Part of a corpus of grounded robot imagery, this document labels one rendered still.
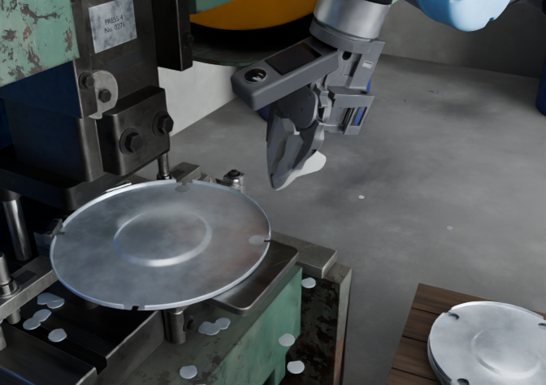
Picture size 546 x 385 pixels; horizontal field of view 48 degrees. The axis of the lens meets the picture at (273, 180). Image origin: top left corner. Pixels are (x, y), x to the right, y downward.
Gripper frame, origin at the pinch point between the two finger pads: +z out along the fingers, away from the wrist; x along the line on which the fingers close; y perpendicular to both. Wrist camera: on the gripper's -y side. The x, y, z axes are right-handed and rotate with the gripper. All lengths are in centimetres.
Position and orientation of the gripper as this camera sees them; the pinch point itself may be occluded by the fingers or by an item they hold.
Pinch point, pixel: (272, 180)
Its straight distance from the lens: 75.1
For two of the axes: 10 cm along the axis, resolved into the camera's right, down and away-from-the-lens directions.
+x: -5.1, -5.7, 6.5
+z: -3.0, 8.2, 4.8
